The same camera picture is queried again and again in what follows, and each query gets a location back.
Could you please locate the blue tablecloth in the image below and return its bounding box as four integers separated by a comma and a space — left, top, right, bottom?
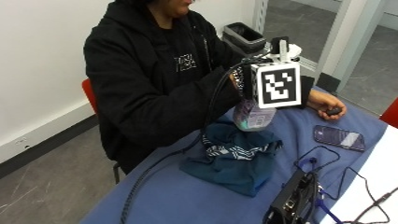
81, 86, 389, 224

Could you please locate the red chair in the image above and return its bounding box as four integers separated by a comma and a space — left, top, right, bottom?
82, 77, 123, 185
379, 97, 398, 129

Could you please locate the black electronics box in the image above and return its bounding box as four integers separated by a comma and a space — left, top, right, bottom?
263, 169, 321, 224

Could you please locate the dark smartphone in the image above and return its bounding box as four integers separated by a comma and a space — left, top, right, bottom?
313, 124, 368, 153

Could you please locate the black waste bin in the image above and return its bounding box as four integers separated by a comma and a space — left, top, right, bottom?
222, 21, 268, 56

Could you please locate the small black object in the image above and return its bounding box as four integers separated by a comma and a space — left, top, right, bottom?
327, 106, 345, 117

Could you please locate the translucent purple pouch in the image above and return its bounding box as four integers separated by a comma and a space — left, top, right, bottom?
232, 98, 278, 133

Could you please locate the white cube of black markers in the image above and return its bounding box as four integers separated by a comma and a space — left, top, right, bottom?
250, 61, 304, 109

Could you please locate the blue cable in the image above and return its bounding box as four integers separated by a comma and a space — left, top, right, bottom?
297, 157, 345, 224

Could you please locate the thin black cable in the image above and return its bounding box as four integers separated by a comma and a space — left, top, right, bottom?
293, 145, 343, 173
319, 166, 398, 224

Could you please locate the black and white glove mount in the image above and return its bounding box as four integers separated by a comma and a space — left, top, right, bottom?
271, 35, 292, 64

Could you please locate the the person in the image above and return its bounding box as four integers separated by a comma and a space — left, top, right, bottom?
83, 0, 247, 175

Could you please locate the thick black braided cable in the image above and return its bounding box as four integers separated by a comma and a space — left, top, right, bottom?
119, 56, 272, 224

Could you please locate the teal cloth with striped trim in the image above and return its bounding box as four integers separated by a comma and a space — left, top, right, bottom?
179, 119, 285, 198

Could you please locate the white round container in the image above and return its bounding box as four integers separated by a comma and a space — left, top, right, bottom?
266, 43, 305, 63

